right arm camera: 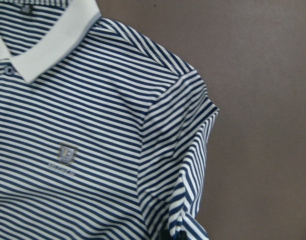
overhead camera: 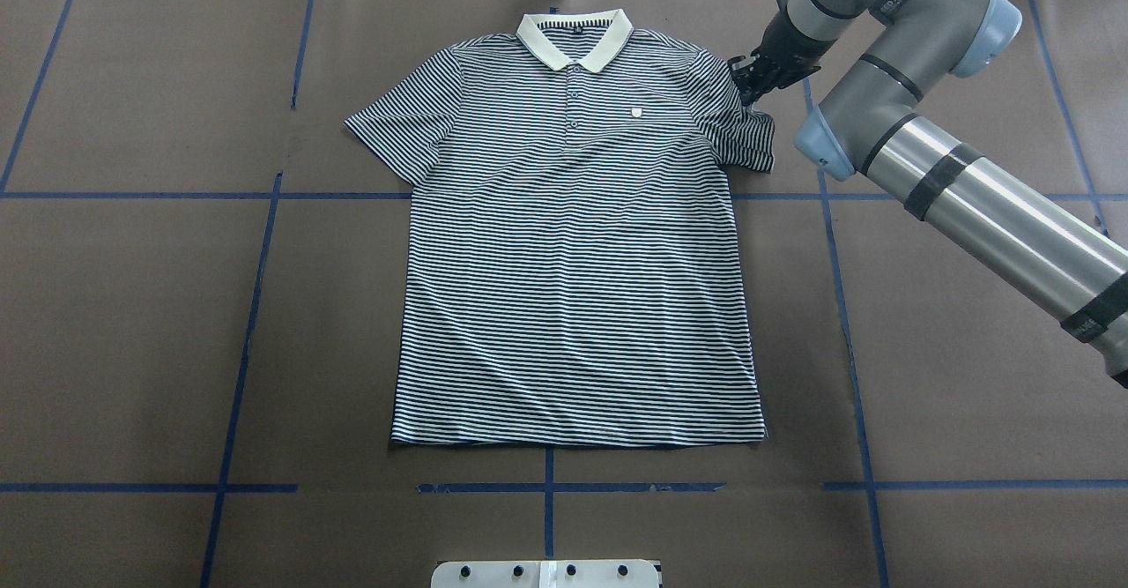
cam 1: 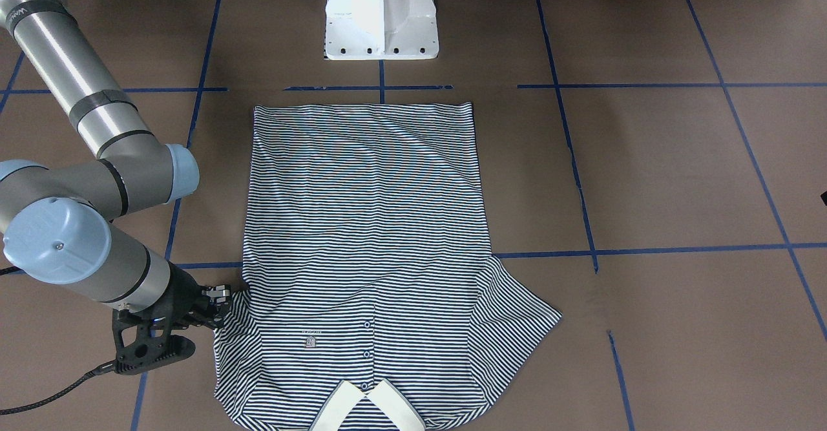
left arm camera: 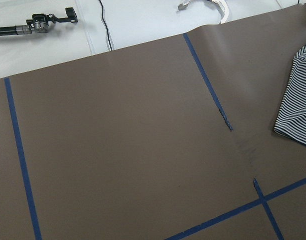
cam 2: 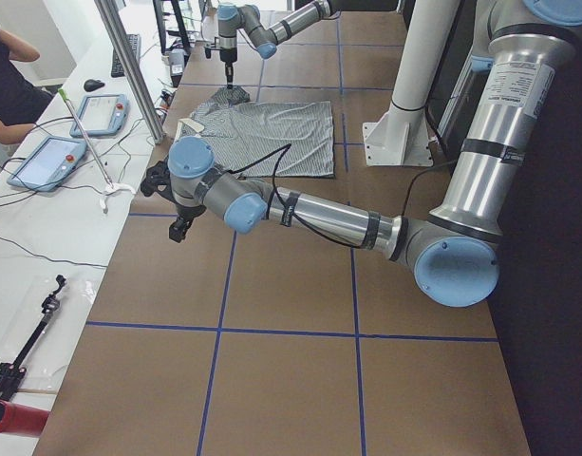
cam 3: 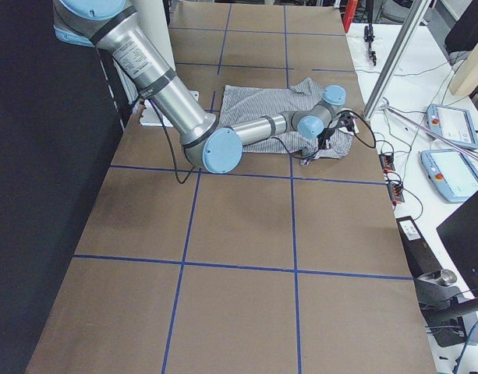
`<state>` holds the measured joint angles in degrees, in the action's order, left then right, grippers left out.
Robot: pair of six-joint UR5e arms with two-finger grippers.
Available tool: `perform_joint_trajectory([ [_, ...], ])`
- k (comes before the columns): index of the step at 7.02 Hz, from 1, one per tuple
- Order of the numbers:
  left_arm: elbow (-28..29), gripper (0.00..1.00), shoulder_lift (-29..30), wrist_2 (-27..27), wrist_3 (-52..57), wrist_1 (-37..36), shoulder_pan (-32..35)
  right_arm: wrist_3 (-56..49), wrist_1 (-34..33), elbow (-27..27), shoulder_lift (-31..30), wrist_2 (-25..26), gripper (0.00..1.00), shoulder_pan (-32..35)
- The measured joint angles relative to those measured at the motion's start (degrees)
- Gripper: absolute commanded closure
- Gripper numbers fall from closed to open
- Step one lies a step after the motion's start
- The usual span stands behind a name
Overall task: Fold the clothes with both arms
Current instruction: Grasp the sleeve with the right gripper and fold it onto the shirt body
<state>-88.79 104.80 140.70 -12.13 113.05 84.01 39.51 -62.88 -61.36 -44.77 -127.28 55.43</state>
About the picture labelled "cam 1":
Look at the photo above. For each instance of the white camera mast base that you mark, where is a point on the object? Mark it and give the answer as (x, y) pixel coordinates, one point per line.
(396, 30)

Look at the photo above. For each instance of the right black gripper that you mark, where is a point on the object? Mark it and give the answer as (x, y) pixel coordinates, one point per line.
(183, 295)

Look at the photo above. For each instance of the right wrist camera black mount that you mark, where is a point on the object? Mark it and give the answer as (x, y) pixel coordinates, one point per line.
(140, 346)

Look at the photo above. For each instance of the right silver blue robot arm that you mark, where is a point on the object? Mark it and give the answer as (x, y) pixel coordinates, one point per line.
(57, 223)

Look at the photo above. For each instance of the navy white striped polo shirt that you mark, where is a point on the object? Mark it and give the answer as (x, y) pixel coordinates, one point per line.
(373, 298)

